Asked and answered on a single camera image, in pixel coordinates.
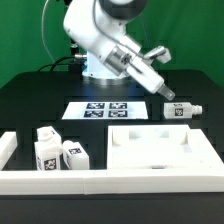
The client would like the white U-shaped obstacle fence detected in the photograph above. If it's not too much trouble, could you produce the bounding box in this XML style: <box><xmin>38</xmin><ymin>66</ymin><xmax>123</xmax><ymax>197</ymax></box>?
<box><xmin>0</xmin><ymin>128</ymin><xmax>224</xmax><ymax>196</ymax></box>

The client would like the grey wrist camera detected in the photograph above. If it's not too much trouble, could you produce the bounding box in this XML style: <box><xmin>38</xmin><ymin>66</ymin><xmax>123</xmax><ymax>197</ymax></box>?
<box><xmin>143</xmin><ymin>46</ymin><xmax>171</xmax><ymax>64</ymax></box>

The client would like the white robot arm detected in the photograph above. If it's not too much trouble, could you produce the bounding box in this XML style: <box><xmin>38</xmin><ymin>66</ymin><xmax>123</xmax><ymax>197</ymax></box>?
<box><xmin>63</xmin><ymin>0</ymin><xmax>175</xmax><ymax>100</ymax></box>

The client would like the black cable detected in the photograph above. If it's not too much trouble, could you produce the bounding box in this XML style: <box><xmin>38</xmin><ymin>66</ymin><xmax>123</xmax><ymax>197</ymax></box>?
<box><xmin>37</xmin><ymin>55</ymin><xmax>78</xmax><ymax>73</ymax></box>

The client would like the white sheet with tags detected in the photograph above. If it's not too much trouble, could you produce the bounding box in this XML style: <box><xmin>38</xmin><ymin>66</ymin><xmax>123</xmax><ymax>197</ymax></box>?
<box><xmin>62</xmin><ymin>101</ymin><xmax>148</xmax><ymax>120</ymax></box>

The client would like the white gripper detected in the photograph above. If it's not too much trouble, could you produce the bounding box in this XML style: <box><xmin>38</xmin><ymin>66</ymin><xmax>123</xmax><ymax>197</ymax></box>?
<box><xmin>121</xmin><ymin>35</ymin><xmax>175</xmax><ymax>101</ymax></box>

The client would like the white cable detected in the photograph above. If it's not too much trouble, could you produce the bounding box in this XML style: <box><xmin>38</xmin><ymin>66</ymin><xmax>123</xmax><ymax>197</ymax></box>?
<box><xmin>41</xmin><ymin>0</ymin><xmax>56</xmax><ymax>64</ymax></box>

